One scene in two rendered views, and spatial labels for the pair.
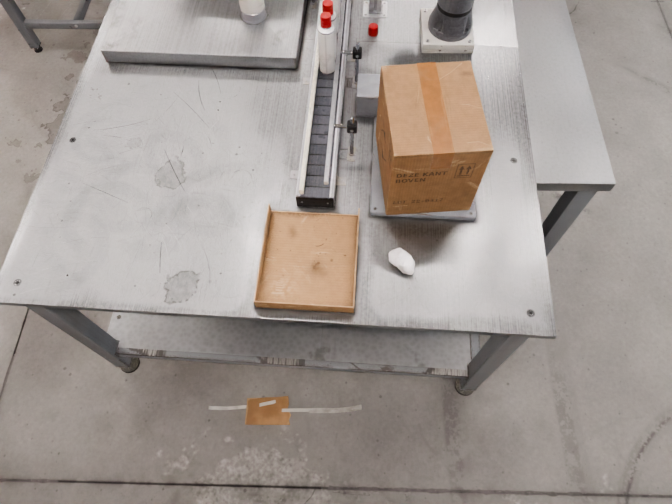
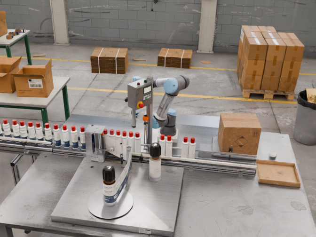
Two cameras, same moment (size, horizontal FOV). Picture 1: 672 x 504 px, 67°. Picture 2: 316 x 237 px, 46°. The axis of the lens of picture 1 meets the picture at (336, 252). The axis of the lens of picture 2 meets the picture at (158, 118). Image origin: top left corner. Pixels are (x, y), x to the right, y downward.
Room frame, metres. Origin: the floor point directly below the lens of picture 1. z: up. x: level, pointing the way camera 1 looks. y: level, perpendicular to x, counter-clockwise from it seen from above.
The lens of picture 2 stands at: (1.45, 2.44, 2.59)
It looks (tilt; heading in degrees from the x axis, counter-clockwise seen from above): 29 degrees down; 273
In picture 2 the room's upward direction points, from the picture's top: 1 degrees clockwise
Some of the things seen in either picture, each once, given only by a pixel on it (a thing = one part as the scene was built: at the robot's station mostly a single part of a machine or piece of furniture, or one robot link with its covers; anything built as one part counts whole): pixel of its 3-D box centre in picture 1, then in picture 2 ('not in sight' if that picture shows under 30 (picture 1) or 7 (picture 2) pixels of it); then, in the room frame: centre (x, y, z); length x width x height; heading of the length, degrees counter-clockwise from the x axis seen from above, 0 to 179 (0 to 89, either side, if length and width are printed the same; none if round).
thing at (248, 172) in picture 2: (334, 10); (151, 158); (1.63, -0.02, 0.85); 1.65 x 0.11 x 0.05; 174
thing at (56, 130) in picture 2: not in sight; (57, 135); (2.41, -0.10, 0.98); 0.05 x 0.05 x 0.20
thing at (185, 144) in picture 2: (328, 31); (185, 148); (1.36, 0.00, 0.98); 0.05 x 0.05 x 0.20
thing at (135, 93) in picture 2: not in sight; (139, 94); (1.73, -0.12, 1.38); 0.17 x 0.10 x 0.19; 50
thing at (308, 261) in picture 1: (309, 256); (277, 172); (0.64, 0.07, 0.85); 0.30 x 0.26 x 0.04; 174
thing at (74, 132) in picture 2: not in sight; (74, 137); (2.26, -0.08, 0.98); 0.05 x 0.05 x 0.20
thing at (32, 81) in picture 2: not in sight; (34, 76); (3.05, -1.33, 0.97); 0.51 x 0.39 x 0.37; 93
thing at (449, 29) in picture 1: (452, 14); (168, 127); (1.50, -0.42, 0.92); 0.15 x 0.15 x 0.10
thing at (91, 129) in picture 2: not in sight; (95, 129); (2.06, 0.03, 1.14); 0.14 x 0.11 x 0.01; 174
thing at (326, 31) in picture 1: (326, 43); (192, 149); (1.31, 0.01, 0.98); 0.05 x 0.05 x 0.20
